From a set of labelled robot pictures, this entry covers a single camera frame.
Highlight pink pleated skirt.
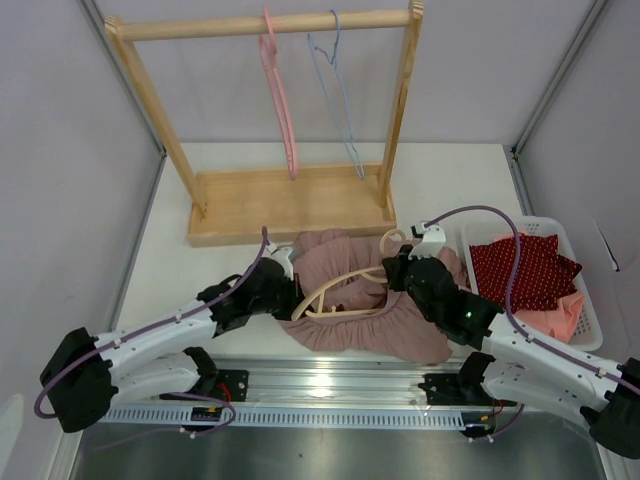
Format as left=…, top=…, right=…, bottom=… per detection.
left=280, top=229, right=452, bottom=365

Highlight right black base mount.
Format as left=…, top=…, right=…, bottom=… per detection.
left=417, top=352, right=516, bottom=407

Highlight pink plastic hanger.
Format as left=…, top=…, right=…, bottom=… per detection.
left=258, top=7, right=298, bottom=181

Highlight red polka dot cloth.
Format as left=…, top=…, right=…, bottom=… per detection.
left=470, top=235, right=582, bottom=312

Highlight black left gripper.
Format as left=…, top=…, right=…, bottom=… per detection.
left=250, top=273, right=313, bottom=321

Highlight white slotted cable duct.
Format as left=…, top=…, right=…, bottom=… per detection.
left=101, top=405, right=474, bottom=431

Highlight aluminium mounting rail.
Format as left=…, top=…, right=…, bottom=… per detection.
left=107, top=353, right=501, bottom=412

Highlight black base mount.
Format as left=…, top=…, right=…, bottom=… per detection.
left=180, top=347, right=249, bottom=403
left=417, top=352, right=516, bottom=407

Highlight wooden clothes rack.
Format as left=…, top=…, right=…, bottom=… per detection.
left=104, top=1, right=424, bottom=247

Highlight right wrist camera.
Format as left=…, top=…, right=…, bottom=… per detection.
left=408, top=222, right=446, bottom=259

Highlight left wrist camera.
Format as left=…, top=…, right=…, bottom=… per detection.
left=266, top=241, right=294, bottom=280

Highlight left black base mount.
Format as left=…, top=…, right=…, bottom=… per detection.
left=180, top=347, right=249, bottom=403

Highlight blue wire hanger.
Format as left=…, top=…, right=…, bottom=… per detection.
left=307, top=10, right=365, bottom=180

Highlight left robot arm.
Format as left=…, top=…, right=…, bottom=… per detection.
left=34, top=255, right=302, bottom=433

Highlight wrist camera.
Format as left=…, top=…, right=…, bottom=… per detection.
left=408, top=222, right=446, bottom=259
left=266, top=241, right=294, bottom=280

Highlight salmon pink cloth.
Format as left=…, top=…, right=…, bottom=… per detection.
left=487, top=230, right=587, bottom=345

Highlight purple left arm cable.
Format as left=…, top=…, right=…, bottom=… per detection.
left=32, top=225, right=271, bottom=419

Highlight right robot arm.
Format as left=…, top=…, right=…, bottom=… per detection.
left=382, top=254, right=639, bottom=460

